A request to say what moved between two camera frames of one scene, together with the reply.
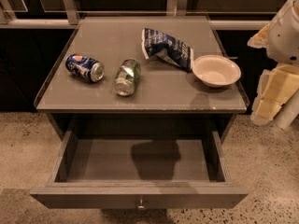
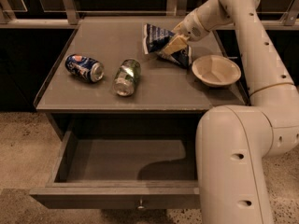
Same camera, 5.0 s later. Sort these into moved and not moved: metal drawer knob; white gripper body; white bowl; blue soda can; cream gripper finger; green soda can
Moved: cream gripper finger; white gripper body
Not moved: green soda can; metal drawer knob; blue soda can; white bowl
